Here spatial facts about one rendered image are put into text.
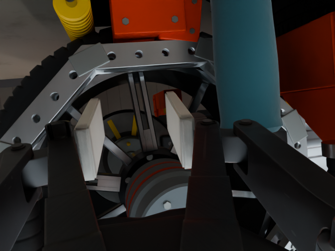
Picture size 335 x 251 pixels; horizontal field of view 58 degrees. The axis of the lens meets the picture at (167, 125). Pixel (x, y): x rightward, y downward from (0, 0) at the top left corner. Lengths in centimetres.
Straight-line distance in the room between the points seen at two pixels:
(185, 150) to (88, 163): 5
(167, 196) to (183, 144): 21
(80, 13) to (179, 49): 17
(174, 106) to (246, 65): 24
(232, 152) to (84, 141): 7
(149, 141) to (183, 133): 45
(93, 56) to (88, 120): 34
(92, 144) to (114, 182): 45
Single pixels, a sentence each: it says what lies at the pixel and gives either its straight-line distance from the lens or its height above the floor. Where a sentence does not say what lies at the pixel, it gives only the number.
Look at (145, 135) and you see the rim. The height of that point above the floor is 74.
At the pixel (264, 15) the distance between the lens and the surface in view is 44.
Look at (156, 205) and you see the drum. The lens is 37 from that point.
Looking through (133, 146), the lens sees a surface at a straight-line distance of 100.
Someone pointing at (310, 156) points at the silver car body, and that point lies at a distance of 117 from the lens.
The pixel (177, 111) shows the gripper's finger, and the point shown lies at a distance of 17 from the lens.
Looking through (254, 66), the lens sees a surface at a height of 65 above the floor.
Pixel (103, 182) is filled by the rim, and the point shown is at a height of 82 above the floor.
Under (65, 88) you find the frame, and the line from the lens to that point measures 50.
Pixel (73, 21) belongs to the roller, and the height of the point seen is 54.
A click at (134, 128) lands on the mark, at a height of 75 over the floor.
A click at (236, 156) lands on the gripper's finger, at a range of 15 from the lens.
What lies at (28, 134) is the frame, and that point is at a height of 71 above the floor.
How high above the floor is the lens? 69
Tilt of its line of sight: 3 degrees up
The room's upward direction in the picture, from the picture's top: 174 degrees clockwise
